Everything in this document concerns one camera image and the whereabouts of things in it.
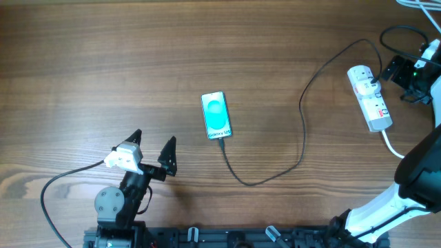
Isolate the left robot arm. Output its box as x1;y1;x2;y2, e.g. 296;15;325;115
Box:
83;130;177;248

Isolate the white power strip cord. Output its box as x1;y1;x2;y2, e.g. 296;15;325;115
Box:
380;0;441;160

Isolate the left camera black cable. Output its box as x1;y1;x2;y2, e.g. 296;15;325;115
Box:
40;160;105;248

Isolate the teal Galaxy smartphone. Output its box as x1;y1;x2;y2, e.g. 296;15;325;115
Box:
201;92;232;140

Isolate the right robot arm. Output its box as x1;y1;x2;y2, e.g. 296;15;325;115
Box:
322;39;440;247

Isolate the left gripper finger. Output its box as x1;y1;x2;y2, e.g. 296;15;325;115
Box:
125;129;142;145
158;136;177;176

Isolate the black USB charging cable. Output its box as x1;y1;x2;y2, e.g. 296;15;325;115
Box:
217;38;384;187

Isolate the white power strip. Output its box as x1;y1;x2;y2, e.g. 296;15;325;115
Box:
347;65;393;132

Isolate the white charger plug adapter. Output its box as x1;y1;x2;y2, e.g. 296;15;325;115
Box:
353;79;381;98

